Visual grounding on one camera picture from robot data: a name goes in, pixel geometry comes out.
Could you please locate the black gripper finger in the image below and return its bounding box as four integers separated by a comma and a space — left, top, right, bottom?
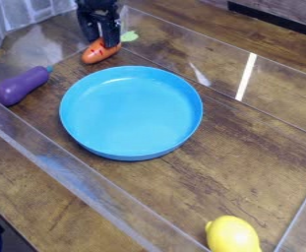
77, 15, 100, 42
100, 20, 120, 48

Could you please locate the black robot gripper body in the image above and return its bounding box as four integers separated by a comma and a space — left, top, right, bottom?
75, 0, 117, 21

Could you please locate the orange toy carrot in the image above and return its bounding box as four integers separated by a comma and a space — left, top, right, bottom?
80, 30, 140, 65

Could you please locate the blue round plastic tray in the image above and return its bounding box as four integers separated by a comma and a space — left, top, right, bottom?
59, 66, 202, 161

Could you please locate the purple toy eggplant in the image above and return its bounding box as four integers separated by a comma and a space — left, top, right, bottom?
0, 66, 52, 106

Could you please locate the black baseboard strip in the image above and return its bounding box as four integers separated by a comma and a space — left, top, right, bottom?
227, 1, 306, 35

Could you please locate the clear acrylic barrier panel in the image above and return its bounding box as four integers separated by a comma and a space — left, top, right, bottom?
0, 85, 306, 252

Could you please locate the yellow toy lemon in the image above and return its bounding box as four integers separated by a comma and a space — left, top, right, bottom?
204, 216, 262, 252

